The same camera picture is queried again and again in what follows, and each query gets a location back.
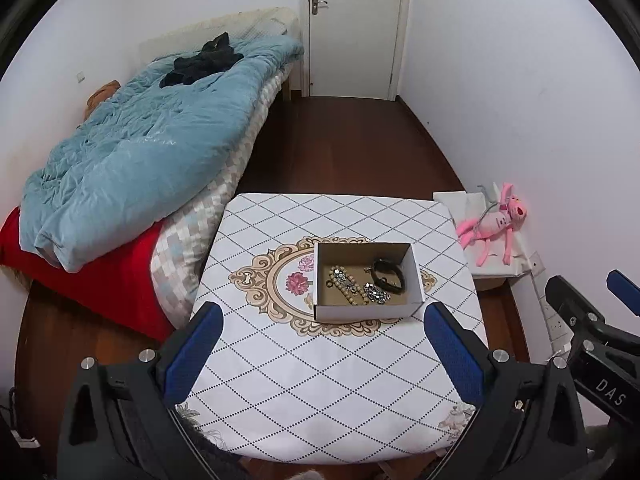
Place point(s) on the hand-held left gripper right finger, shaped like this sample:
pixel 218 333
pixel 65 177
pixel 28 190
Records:
pixel 450 355

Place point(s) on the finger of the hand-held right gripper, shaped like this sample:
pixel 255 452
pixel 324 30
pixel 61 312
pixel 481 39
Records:
pixel 570 305
pixel 625 290

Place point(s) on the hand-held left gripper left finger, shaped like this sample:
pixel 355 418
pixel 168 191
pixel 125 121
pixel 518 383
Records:
pixel 197 345

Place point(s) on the cardboard box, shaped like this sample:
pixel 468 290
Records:
pixel 370 312

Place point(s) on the white power strip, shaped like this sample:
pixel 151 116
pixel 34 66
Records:
pixel 552 325

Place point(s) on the checkered bed sheet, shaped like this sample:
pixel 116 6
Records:
pixel 185 255

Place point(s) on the red blanket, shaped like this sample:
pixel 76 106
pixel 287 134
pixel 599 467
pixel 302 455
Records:
pixel 110 285

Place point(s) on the pink plush toy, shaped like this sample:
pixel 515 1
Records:
pixel 492 222

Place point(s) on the diamond pattern tablecloth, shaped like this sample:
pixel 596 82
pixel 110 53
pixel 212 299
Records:
pixel 310 385

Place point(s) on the grey clothes hanger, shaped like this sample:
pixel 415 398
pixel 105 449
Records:
pixel 487 210

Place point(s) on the light blue quilt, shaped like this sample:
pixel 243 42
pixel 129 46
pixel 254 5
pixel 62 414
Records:
pixel 150 160

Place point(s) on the brown plush toy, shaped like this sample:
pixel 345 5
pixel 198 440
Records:
pixel 102 95

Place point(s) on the black clothes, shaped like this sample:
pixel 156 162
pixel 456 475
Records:
pixel 205 62

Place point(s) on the white door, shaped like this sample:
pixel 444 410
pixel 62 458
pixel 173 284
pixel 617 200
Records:
pixel 355 30

